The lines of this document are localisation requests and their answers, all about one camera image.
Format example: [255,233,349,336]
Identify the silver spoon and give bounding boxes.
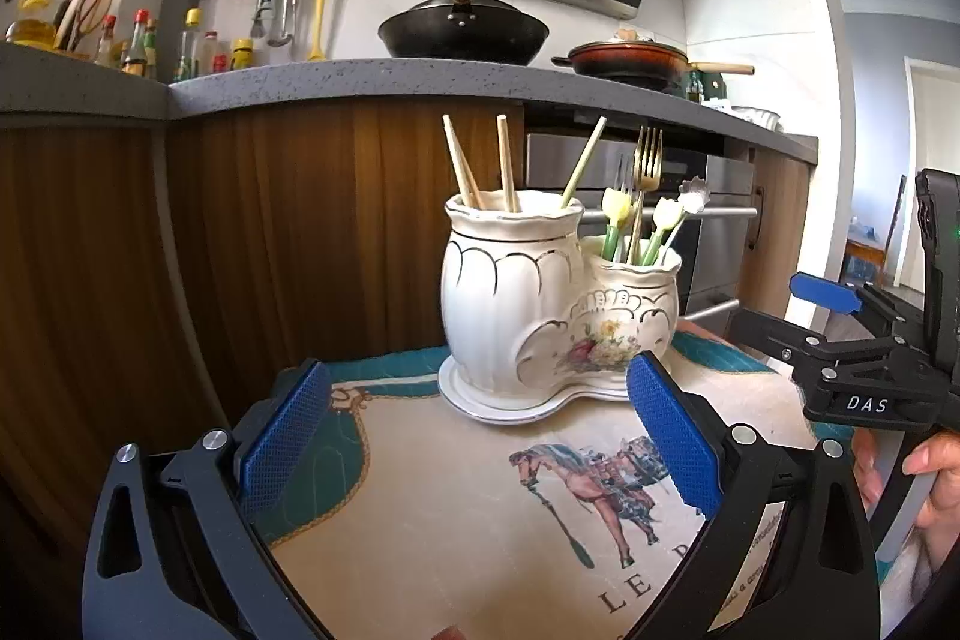
[664,177,711,248]

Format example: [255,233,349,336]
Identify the bamboo chopstick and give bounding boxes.
[443,113,483,209]

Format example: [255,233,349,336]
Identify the person's right hand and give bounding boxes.
[853,429,958,578]

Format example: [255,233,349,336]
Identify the gold fork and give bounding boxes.
[626,127,662,265]

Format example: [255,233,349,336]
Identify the silver fork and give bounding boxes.
[615,158,635,193]

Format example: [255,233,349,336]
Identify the horse print quilted mat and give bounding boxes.
[224,320,858,640]

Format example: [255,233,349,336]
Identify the white ceramic utensil holder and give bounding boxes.
[438,190,682,425]

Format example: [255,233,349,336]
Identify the red-brown clay pan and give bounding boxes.
[550,41,755,91]

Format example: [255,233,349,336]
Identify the grey speckled countertop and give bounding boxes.
[2,44,818,166]

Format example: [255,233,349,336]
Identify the yellow hanging spatula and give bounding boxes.
[308,0,325,62]

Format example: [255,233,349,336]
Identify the yellow cooking oil jug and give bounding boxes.
[5,0,57,50]

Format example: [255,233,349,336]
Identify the black wok with handle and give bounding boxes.
[377,0,550,67]

